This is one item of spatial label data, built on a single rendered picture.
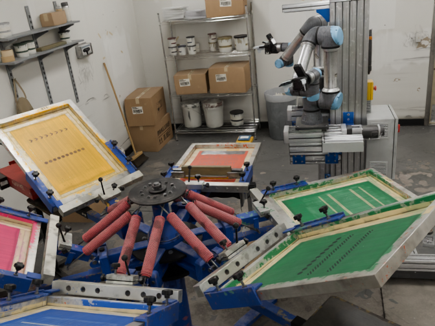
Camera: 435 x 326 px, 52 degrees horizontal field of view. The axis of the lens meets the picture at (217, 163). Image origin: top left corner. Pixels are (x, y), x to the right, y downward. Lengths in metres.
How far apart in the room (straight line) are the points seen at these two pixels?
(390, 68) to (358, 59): 3.37
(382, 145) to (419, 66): 3.35
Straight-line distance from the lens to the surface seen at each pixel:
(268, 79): 6.65
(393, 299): 3.59
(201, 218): 2.20
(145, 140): 6.45
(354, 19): 3.20
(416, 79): 6.68
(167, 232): 2.34
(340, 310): 2.03
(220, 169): 3.08
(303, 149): 3.21
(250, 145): 3.61
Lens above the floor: 2.31
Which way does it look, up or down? 23 degrees down
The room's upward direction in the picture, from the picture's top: 7 degrees counter-clockwise
